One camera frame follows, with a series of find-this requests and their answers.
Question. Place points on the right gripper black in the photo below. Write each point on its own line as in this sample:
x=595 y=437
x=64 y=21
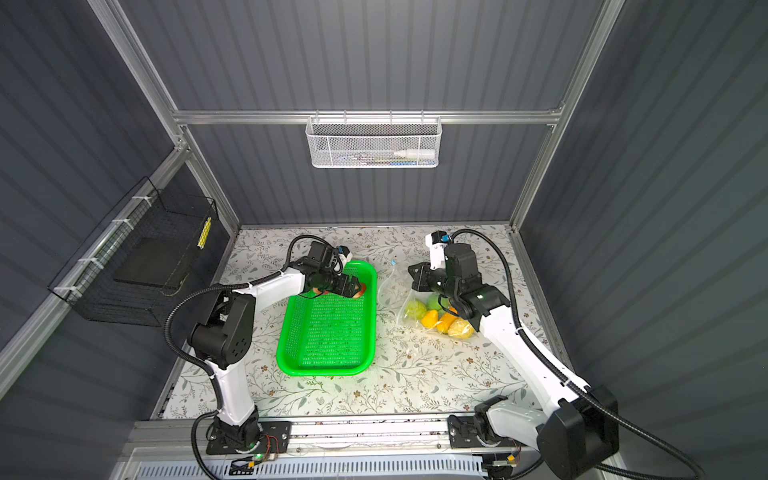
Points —
x=421 y=276

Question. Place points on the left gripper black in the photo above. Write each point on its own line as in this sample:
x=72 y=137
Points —
x=350 y=292

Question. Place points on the orange carrot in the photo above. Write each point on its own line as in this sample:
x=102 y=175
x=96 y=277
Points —
x=444 y=322

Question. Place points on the small yellow lemon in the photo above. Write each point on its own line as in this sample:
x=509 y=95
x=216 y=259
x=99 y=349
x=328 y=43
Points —
x=430 y=319

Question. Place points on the clear zip top bag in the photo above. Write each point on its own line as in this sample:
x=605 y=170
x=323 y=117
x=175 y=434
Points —
x=393 y=294

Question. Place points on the green custard apple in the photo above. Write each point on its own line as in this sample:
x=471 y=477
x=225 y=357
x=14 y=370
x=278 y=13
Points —
x=415 y=310

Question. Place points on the red apple slice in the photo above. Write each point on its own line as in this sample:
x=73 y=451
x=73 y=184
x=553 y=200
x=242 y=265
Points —
x=360 y=292

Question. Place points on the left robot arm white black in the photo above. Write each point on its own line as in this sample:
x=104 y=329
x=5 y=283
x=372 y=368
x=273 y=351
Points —
x=223 y=329

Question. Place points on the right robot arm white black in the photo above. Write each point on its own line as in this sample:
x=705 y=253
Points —
x=570 y=434

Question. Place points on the green plastic basket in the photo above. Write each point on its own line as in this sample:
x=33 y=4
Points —
x=331 y=335

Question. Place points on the white tube in basket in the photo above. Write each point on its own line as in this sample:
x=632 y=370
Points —
x=426 y=155

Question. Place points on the yellow tag on basket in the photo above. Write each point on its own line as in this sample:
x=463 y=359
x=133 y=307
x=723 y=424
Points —
x=204 y=233

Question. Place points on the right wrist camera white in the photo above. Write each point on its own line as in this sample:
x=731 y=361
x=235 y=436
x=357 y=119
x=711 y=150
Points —
x=436 y=243

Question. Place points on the white wire wall basket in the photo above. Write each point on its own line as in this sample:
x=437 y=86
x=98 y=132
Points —
x=370 y=145

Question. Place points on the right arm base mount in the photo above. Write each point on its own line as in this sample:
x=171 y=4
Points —
x=468 y=431

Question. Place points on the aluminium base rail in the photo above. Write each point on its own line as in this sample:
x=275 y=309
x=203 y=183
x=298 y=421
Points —
x=306 y=436

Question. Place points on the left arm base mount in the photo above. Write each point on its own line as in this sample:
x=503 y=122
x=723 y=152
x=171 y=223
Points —
x=253 y=438

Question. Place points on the black wire wall basket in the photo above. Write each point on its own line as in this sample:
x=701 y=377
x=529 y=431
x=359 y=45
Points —
x=145 y=260

